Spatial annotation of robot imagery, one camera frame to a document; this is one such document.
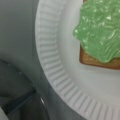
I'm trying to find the toasted bread slice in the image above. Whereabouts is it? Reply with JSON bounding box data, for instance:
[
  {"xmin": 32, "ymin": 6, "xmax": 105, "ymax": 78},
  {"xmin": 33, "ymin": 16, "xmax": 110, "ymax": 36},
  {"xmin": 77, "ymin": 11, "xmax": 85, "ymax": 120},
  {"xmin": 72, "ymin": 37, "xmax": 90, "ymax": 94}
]
[{"xmin": 78, "ymin": 0, "xmax": 120, "ymax": 70}]

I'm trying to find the green lettuce leaf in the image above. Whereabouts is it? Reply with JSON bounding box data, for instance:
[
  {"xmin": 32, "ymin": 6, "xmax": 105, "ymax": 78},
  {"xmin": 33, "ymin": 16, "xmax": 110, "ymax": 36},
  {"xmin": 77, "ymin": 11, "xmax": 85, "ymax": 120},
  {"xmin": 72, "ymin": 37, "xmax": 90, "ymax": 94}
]
[{"xmin": 73, "ymin": 0, "xmax": 120, "ymax": 64}]

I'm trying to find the white round plate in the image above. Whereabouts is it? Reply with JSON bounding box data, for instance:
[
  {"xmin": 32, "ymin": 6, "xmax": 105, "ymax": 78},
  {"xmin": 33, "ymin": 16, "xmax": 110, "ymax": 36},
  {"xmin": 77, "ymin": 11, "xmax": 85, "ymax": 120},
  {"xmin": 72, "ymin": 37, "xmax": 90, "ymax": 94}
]
[{"xmin": 35, "ymin": 0, "xmax": 120, "ymax": 120}]

